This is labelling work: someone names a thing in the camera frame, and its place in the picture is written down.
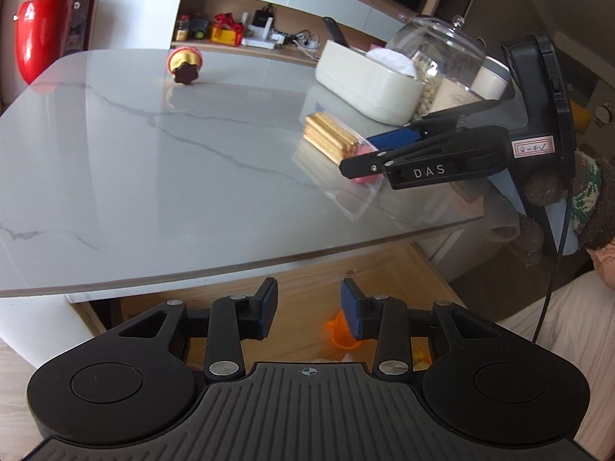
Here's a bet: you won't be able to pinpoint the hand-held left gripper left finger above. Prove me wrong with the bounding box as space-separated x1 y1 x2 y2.
118 277 279 381

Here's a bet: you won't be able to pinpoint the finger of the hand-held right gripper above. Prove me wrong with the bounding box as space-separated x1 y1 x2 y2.
339 127 509 179
367 98 501 153

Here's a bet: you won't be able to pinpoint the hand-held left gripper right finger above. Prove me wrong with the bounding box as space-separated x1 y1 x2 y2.
340 279 500 381

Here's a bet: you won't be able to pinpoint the orange translucent toy mould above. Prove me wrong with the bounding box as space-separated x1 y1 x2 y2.
324 311 359 352

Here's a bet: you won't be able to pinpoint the wooden drawer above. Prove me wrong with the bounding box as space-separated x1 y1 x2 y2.
67 242 467 380

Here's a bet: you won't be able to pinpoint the clear biscuit stick packet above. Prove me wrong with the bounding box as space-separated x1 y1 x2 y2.
294 111 385 220

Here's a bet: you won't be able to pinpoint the person's right forearm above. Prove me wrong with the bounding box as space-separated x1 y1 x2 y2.
588 246 615 294

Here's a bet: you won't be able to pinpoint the person's right hand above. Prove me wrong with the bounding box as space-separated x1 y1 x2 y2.
512 151 615 267

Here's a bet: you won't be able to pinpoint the yellow object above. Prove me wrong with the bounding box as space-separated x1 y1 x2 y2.
572 106 592 136

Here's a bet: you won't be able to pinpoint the white lidded canister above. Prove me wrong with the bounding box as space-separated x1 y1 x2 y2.
471 56 510 103

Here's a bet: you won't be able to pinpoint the cream storage box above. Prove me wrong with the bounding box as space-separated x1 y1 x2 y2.
314 39 426 126

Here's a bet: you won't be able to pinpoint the white round dial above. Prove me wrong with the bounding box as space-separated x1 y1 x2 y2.
593 103 615 129

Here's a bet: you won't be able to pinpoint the cream printed cup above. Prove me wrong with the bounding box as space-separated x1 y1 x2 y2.
431 77 482 117

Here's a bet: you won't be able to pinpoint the white tissue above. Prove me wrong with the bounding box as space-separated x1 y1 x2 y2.
367 48 417 78

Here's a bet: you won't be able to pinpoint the glass jar with lid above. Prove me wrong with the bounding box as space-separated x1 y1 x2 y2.
384 14 486 121

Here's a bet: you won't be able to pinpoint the black remote control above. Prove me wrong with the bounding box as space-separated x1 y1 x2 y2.
322 17 351 49

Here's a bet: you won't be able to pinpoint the white router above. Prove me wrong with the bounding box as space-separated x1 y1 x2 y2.
240 12 280 51

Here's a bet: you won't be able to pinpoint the black paper bag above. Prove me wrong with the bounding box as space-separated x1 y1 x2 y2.
251 5 274 39

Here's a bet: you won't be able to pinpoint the red yellow toy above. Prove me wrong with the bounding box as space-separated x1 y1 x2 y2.
210 12 245 47

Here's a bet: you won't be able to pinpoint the yellow pink cupcake toy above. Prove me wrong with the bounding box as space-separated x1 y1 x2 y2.
167 45 205 86

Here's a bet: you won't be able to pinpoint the person's light pants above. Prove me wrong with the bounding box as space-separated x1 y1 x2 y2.
495 269 615 461

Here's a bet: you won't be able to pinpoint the grey printed skateboard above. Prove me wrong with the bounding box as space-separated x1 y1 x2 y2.
62 0 92 55

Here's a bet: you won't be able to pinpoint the red pedal trash bin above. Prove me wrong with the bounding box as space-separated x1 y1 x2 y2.
14 0 78 85

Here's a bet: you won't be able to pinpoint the tangled charger cables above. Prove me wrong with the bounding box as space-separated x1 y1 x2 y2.
293 29 322 57

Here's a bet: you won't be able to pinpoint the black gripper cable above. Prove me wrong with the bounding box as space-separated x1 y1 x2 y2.
531 173 576 345

